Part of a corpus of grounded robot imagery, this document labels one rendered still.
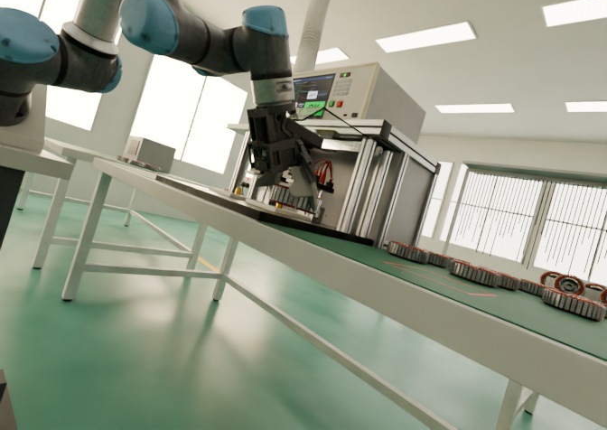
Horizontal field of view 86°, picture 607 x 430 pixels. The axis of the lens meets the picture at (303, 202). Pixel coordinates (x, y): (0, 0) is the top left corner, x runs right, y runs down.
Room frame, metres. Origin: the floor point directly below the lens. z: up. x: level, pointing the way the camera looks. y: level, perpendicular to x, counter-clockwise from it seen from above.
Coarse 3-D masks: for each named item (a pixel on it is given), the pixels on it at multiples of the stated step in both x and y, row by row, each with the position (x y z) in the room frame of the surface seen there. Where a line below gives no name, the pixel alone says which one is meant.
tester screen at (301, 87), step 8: (296, 80) 1.29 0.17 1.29; (304, 80) 1.26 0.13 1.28; (312, 80) 1.23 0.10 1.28; (320, 80) 1.19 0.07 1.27; (328, 80) 1.16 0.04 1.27; (296, 88) 1.28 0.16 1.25; (304, 88) 1.25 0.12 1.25; (312, 88) 1.22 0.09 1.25; (320, 88) 1.19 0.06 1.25; (328, 88) 1.16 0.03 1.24; (296, 96) 1.27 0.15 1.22; (304, 96) 1.24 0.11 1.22; (304, 104) 1.23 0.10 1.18
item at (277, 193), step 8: (272, 192) 0.64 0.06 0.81; (280, 192) 0.63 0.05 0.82; (288, 192) 0.62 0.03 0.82; (272, 200) 0.64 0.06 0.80; (280, 200) 0.62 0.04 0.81; (288, 200) 0.63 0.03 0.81; (296, 200) 0.62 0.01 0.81; (304, 200) 0.62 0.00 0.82; (320, 200) 0.65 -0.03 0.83; (296, 208) 0.62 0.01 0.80; (304, 208) 0.62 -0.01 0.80
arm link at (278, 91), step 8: (256, 80) 0.55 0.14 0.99; (264, 80) 0.54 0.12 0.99; (272, 80) 0.54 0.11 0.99; (280, 80) 0.55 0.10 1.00; (288, 80) 0.56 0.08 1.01; (256, 88) 0.56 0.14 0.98; (264, 88) 0.55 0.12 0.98; (272, 88) 0.55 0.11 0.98; (280, 88) 0.55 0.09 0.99; (288, 88) 0.55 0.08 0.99; (256, 96) 0.56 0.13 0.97; (264, 96) 0.55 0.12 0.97; (272, 96) 0.55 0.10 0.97; (280, 96) 0.55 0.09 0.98; (288, 96) 0.56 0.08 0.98; (264, 104) 0.57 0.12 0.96; (272, 104) 0.56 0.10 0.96; (280, 104) 0.56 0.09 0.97
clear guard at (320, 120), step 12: (300, 108) 0.87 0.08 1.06; (312, 108) 0.84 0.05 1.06; (324, 108) 0.82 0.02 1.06; (300, 120) 0.79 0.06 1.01; (312, 120) 0.96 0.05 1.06; (324, 120) 0.92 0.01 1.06; (336, 120) 0.89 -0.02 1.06; (324, 132) 1.05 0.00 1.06; (336, 132) 1.01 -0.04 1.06; (348, 132) 0.97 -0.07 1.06; (360, 132) 0.94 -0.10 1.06
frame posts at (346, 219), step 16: (368, 144) 0.93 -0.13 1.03; (240, 160) 1.37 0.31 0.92; (368, 160) 0.94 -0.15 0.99; (384, 160) 1.00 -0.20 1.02; (240, 176) 1.38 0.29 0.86; (256, 176) 1.44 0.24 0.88; (352, 176) 0.94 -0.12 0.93; (384, 176) 1.01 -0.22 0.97; (256, 192) 1.45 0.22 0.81; (352, 192) 0.93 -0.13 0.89; (368, 192) 1.02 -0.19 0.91; (352, 208) 0.93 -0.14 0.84; (368, 208) 1.01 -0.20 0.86; (368, 224) 1.00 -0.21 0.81
